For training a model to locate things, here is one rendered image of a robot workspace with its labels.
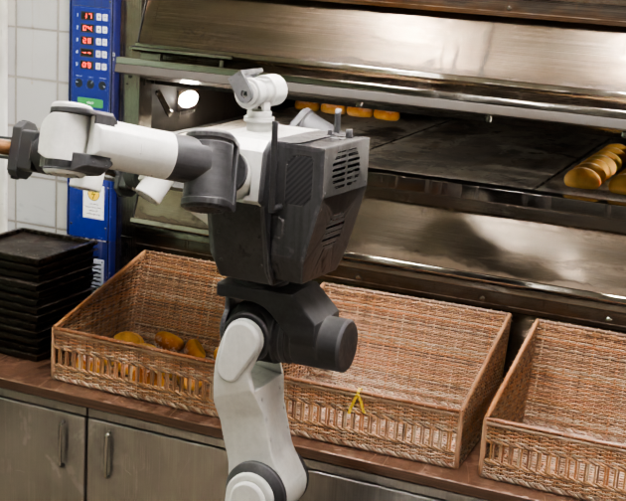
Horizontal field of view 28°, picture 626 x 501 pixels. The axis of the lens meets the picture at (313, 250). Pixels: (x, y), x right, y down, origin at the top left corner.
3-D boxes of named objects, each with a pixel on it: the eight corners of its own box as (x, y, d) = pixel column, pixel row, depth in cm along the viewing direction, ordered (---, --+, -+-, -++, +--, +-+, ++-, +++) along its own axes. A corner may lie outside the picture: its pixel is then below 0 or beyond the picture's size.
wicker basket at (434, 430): (315, 371, 362) (321, 279, 355) (506, 408, 342) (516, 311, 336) (245, 426, 318) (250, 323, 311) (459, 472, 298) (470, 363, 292)
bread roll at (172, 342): (181, 334, 362) (170, 348, 359) (189, 348, 366) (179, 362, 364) (155, 326, 367) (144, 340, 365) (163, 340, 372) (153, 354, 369)
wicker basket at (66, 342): (141, 334, 385) (143, 247, 378) (306, 369, 363) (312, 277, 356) (46, 380, 342) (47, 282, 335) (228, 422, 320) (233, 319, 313)
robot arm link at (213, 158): (152, 196, 237) (215, 207, 245) (174, 190, 230) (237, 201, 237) (157, 136, 239) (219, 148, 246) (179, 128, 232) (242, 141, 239)
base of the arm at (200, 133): (197, 218, 248) (246, 217, 243) (162, 206, 237) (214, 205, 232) (203, 144, 251) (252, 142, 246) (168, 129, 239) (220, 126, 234)
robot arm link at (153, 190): (170, 168, 296) (192, 170, 286) (146, 206, 293) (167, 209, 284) (134, 140, 290) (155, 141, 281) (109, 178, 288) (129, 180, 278)
